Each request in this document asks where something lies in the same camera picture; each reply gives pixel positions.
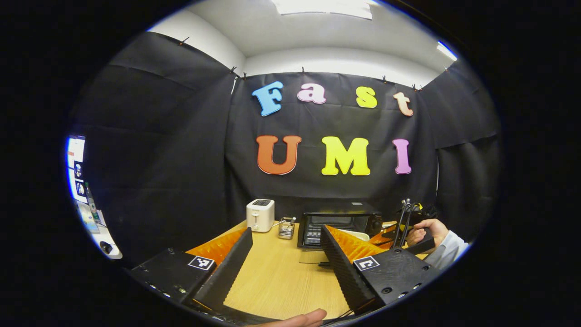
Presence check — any white side desk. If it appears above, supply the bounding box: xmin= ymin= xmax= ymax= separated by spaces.
xmin=74 ymin=200 xmax=123 ymax=260

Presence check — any large ceiling light panel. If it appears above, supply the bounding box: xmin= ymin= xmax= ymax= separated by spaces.
xmin=272 ymin=0 xmax=373 ymax=20

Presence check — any green bottle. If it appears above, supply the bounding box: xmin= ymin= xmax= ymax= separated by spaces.
xmin=84 ymin=182 xmax=98 ymax=223

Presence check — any black backdrop cloth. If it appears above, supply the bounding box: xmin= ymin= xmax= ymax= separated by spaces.
xmin=68 ymin=31 xmax=503 ymax=268

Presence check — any black electric oven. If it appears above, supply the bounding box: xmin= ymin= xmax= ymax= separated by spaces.
xmin=297 ymin=209 xmax=384 ymax=265

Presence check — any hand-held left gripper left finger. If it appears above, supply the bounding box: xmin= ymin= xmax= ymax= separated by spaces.
xmin=126 ymin=227 xmax=254 ymax=312

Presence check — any small ceiling light panel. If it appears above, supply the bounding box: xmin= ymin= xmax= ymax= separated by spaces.
xmin=436 ymin=40 xmax=458 ymax=62

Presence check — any wire mesh basket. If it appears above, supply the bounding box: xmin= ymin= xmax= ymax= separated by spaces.
xmin=278 ymin=217 xmax=297 ymax=240

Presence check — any white toaster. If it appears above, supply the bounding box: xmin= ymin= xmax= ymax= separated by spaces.
xmin=246 ymin=198 xmax=276 ymax=233

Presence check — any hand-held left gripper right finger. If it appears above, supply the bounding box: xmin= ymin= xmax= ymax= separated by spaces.
xmin=320 ymin=224 xmax=442 ymax=315

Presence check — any computer monitor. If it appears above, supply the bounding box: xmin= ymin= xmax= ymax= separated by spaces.
xmin=67 ymin=135 xmax=87 ymax=203

